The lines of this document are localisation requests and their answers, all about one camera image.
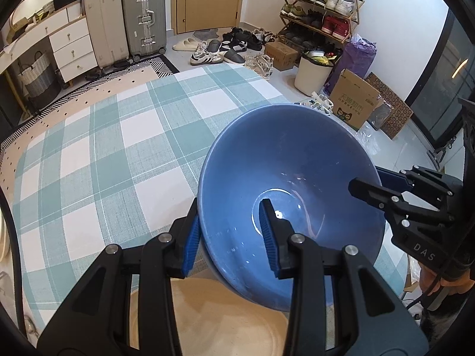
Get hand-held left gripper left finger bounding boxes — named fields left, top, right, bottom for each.
left=37, top=197, right=201, bottom=356

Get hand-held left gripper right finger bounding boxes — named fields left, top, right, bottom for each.
left=259, top=198, right=429, bottom=356

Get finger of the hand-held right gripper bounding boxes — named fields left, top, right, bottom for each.
left=378, top=166, right=465, bottom=212
left=348, top=177, right=456, bottom=235

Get blue bowl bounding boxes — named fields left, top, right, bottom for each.
left=197, top=104, right=385, bottom=313

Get cream plate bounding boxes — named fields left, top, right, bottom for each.
left=128, top=277, right=291, bottom=356

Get person's right hand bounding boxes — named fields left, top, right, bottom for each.
left=419, top=263, right=475, bottom=305

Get brown patterned doormat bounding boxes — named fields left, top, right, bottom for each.
left=365, top=72, right=414, bottom=139

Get cat print cardboard box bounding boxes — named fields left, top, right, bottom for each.
left=328, top=69, right=383, bottom=131

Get white green sneaker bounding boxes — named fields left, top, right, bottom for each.
left=302, top=91, right=323, bottom=108
left=313, top=94, right=335, bottom=116

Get dark glass door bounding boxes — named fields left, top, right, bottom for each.
left=406, top=7, right=475, bottom=145

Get teal white checked tablecloth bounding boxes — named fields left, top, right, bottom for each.
left=0, top=62, right=409, bottom=356

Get purple bag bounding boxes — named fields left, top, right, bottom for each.
left=326, top=39, right=377, bottom=95

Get white trash bin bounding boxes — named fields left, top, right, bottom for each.
left=295, top=49, right=336, bottom=96

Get small cardboard box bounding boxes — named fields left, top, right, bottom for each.
left=264, top=42, right=300, bottom=71

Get rows of shelved shoes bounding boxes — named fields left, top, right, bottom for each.
left=280, top=0, right=364, bottom=41

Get scattered shoes pile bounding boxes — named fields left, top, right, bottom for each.
left=172, top=26, right=277, bottom=80

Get woven basket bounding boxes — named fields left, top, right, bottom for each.
left=18, top=52, right=62, bottom=110

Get white vanity desk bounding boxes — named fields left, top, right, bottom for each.
left=0, top=0, right=99, bottom=82

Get silver suitcase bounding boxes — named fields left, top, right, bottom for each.
left=121, top=0, right=167, bottom=62

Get beige suitcase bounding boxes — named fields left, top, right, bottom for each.
left=83, top=0, right=130, bottom=69

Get wooden door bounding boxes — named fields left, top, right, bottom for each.
left=171, top=0, right=247, bottom=35

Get arched mirror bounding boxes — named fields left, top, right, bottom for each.
left=7, top=0, right=60, bottom=41

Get black cable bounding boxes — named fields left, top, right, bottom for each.
left=0, top=187, right=28, bottom=342

